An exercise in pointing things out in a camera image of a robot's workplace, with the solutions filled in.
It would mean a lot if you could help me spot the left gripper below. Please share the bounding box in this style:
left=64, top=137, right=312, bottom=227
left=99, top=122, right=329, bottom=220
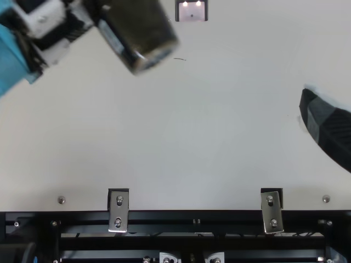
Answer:
left=0, top=0, right=96, bottom=97

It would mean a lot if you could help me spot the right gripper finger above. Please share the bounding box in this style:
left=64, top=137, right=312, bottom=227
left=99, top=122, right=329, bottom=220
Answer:
left=298, top=87, right=351, bottom=174

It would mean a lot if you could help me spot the small square scanner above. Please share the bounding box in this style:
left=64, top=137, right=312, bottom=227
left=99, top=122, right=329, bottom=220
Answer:
left=174, top=0, right=209, bottom=23

